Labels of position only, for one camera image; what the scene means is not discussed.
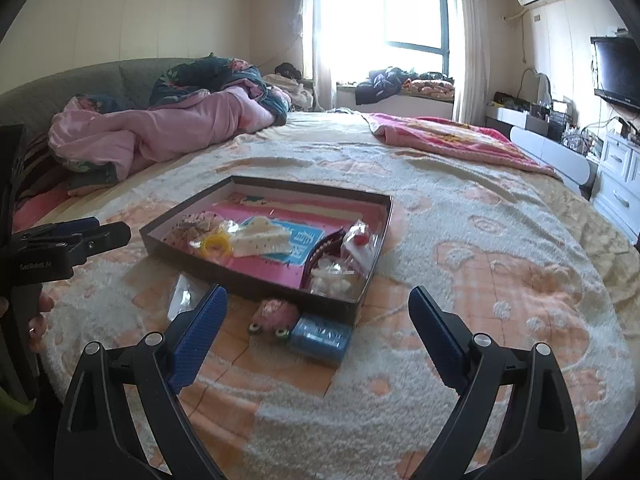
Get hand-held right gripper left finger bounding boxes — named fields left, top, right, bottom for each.
left=54, top=284, right=229, bottom=480

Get pink card sheet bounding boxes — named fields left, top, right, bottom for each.
left=164, top=199, right=387, bottom=292

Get dark puffer jacket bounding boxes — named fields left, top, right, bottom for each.
left=354, top=66, right=409, bottom=107

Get clear plastic bag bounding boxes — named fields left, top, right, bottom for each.
left=167, top=274, right=212, bottom=324

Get small blue box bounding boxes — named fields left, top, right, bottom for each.
left=289, top=312, right=351, bottom=367

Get window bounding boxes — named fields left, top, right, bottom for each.
left=324, top=0, right=449, bottom=87

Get round table mirror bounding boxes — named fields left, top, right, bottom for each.
left=519, top=67, right=554, bottom=112

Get clear bag with red piece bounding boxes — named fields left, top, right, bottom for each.
left=340, top=219, right=384, bottom=267

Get white dressing table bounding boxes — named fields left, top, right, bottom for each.
left=484, top=104, right=599, bottom=197

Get person's left hand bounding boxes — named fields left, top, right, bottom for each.
left=27, top=295, right=55, bottom=356

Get white claw hair clip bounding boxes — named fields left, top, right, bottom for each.
left=234, top=215, right=294, bottom=259

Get black wall television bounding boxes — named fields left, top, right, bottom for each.
left=589, top=35, right=640, bottom=112

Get dark brown hair clip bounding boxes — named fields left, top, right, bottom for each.
left=300, top=227, right=349, bottom=289

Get pink quilt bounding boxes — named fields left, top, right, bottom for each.
left=49, top=86, right=282, bottom=172

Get pile of colourful clothes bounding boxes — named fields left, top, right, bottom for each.
left=400, top=72, right=457, bottom=99

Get white drawer cabinet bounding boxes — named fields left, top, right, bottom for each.
left=589, top=129, right=640, bottom=247

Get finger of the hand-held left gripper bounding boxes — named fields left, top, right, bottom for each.
left=14, top=216, right=102, bottom=244
left=65, top=221, right=132, bottom=264

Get clear bag with white pieces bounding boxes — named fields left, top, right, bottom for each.
left=307, top=257, right=367, bottom=299

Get pink knitted hair clip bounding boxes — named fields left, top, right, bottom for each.
left=248, top=298, right=301, bottom=344

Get yellow hair tie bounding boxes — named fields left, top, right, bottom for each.
left=202, top=233, right=236, bottom=259

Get dark floral quilt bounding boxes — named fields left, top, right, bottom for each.
left=148, top=56, right=291, bottom=127

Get striped dark cloth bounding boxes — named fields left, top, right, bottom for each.
left=14, top=130, right=68, bottom=212

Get white sheer curtain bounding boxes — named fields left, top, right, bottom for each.
left=446, top=0, right=489, bottom=124
left=299, top=0, right=335, bottom=112

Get blue printed card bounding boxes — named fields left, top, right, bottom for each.
left=239, top=215, right=327, bottom=267

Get cream bundled clothes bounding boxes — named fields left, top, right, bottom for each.
left=262, top=72, right=314, bottom=109

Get dark shallow cardboard box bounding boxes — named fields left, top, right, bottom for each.
left=139, top=175, right=395, bottom=326

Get green padded headboard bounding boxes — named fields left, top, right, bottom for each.
left=0, top=56, right=203, bottom=128

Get pink printed blanket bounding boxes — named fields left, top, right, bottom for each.
left=362, top=112, right=562, bottom=179

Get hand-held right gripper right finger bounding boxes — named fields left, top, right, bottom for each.
left=407, top=286, right=583, bottom=480

